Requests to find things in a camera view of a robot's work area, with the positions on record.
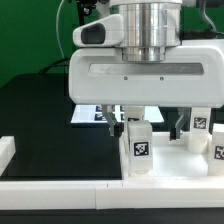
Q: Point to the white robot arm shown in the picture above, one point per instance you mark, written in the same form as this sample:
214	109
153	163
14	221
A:
167	9

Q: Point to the white square table top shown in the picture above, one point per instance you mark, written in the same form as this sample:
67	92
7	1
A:
172	160

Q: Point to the white paper with tags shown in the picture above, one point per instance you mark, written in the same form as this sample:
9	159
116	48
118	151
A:
93	114

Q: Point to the white front obstacle bar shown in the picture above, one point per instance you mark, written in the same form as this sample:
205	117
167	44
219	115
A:
169	193

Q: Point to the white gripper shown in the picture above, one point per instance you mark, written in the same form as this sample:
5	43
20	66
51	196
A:
124	60

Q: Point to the black camera pole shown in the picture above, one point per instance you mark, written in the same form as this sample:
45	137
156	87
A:
85	8

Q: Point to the white left obstacle block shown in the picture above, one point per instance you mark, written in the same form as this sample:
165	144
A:
7	151

